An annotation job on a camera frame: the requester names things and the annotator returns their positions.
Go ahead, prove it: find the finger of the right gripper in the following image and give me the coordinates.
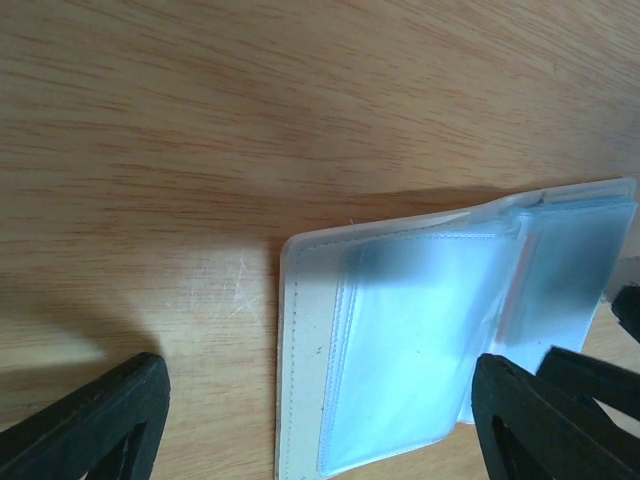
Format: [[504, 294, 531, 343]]
[[612, 284, 640, 343], [536, 347, 639, 440]]

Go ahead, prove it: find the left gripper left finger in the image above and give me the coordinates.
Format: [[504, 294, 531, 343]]
[[1, 352, 171, 479]]

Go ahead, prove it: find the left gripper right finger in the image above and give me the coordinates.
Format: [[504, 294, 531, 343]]
[[472, 352, 639, 479]]

